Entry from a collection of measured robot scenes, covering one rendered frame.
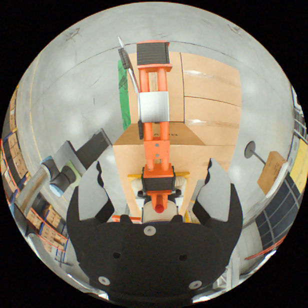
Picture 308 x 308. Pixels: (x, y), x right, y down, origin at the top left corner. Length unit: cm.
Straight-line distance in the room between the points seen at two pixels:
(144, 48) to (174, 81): 58
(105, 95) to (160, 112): 128
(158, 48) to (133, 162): 43
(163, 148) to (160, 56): 22
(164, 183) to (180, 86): 67
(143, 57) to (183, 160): 41
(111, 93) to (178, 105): 92
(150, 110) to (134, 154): 25
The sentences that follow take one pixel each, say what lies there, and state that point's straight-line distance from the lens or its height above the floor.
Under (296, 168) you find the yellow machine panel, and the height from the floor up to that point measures 112.
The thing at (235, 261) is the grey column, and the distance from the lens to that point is 190.
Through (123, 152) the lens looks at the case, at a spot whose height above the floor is 94.
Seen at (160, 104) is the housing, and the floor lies 109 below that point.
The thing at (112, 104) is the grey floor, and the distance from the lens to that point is 143.
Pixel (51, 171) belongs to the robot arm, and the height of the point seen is 98.
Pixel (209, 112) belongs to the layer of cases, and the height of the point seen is 54.
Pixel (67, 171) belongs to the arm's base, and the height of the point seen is 81.
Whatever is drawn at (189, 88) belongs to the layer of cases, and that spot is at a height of 54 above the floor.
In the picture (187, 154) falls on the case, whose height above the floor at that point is 94.
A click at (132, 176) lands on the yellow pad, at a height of 96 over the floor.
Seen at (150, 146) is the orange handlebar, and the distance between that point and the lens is 26.
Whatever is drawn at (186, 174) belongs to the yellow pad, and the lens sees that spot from 49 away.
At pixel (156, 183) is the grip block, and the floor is 109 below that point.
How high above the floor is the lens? 133
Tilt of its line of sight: 60 degrees down
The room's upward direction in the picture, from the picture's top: 179 degrees counter-clockwise
